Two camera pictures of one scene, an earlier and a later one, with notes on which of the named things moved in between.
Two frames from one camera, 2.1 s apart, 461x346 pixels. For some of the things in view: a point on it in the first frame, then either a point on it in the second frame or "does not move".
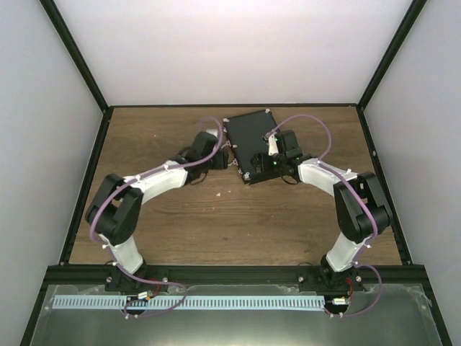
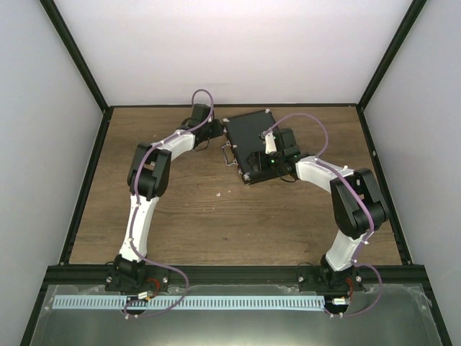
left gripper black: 222,156 → 216,130
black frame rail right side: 396,231 does not move
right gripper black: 261,166 does not move
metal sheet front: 396,315 does not move
